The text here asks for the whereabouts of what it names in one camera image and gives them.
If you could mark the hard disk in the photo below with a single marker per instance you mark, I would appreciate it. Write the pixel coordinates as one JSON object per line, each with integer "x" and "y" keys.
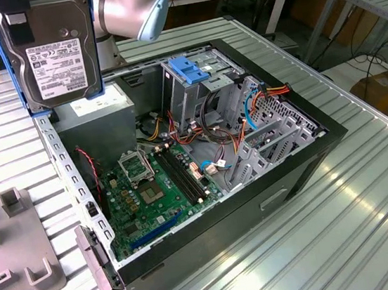
{"x": 60, "y": 62}

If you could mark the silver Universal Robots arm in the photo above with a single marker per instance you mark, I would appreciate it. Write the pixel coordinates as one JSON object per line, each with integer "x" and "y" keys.
{"x": 120, "y": 9}

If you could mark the blue expansion slot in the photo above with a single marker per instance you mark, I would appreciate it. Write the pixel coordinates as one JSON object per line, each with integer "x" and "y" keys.
{"x": 155, "y": 231}

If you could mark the black stand legs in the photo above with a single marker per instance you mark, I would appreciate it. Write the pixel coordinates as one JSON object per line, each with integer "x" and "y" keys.
{"x": 269, "y": 8}

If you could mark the grey parts rack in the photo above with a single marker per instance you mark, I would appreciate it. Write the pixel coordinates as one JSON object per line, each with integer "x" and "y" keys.
{"x": 11, "y": 245}

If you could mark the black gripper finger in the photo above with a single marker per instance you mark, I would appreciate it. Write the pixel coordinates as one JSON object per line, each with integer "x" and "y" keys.
{"x": 21, "y": 33}

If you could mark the metal disk bay cage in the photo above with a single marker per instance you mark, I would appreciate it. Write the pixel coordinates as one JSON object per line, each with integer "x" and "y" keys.
{"x": 284, "y": 130}

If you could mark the grey power supply unit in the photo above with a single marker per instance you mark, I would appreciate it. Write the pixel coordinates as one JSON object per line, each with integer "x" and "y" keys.
{"x": 100, "y": 135}

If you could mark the blue plastic drive latch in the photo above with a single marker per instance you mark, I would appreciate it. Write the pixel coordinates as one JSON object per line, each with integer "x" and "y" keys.
{"x": 188, "y": 73}

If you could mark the grey plastic case latch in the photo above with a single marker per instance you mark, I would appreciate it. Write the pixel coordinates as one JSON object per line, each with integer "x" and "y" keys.
{"x": 95, "y": 263}

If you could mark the CPU socket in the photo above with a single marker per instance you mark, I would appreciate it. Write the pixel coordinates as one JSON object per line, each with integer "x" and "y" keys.
{"x": 152, "y": 193}

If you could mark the green motherboard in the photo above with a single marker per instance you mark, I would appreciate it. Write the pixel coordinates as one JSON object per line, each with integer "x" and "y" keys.
{"x": 143, "y": 225}

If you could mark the black RAM slot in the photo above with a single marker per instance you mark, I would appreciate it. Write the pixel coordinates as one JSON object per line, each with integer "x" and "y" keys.
{"x": 185, "y": 173}
{"x": 174, "y": 178}
{"x": 189, "y": 171}
{"x": 179, "y": 176}

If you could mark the black open PC case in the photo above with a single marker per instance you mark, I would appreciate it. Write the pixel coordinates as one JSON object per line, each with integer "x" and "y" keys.
{"x": 225, "y": 226}

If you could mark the black case switch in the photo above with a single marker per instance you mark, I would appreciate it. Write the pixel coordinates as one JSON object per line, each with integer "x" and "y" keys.
{"x": 91, "y": 209}

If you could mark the metal optical drive cage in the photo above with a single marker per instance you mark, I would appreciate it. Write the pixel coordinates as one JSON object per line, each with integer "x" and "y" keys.
{"x": 181, "y": 100}

